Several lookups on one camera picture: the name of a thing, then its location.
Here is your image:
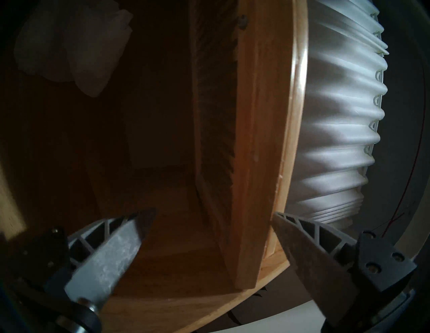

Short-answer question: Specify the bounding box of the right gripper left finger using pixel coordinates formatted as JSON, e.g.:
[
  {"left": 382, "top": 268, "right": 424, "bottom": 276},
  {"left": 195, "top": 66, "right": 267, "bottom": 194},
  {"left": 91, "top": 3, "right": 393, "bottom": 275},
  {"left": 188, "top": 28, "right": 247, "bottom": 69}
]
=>
[{"left": 7, "top": 208, "right": 157, "bottom": 333}]

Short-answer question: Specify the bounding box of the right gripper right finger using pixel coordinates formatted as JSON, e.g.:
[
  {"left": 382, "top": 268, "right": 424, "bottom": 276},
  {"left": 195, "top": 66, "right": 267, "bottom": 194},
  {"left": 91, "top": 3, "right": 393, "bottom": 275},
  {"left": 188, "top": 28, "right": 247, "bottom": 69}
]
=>
[{"left": 271, "top": 211, "right": 417, "bottom": 333}]

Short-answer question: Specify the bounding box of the wooden door with ribbed glass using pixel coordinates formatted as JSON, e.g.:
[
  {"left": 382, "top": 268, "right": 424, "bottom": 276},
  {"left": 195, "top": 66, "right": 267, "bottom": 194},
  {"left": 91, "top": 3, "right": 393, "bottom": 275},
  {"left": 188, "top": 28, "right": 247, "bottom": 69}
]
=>
[{"left": 188, "top": 0, "right": 269, "bottom": 290}]

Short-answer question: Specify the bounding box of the white sock bundle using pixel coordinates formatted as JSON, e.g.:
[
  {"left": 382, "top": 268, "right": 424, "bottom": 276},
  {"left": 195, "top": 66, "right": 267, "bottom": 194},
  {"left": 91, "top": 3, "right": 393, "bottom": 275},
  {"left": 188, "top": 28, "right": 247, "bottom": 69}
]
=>
[{"left": 13, "top": 7, "right": 133, "bottom": 98}]

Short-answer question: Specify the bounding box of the wooden cabinet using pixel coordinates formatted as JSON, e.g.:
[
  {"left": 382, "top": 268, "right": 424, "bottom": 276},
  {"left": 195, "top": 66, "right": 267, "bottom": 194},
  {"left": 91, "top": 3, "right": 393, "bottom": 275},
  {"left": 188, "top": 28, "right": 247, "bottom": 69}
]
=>
[{"left": 0, "top": 0, "right": 309, "bottom": 333}]

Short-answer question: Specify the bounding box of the grey pleated curtain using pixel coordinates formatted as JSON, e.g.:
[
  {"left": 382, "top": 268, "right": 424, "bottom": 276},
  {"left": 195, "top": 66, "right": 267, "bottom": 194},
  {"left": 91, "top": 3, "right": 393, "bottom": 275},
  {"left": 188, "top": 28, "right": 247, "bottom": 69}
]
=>
[{"left": 296, "top": 0, "right": 390, "bottom": 224}]

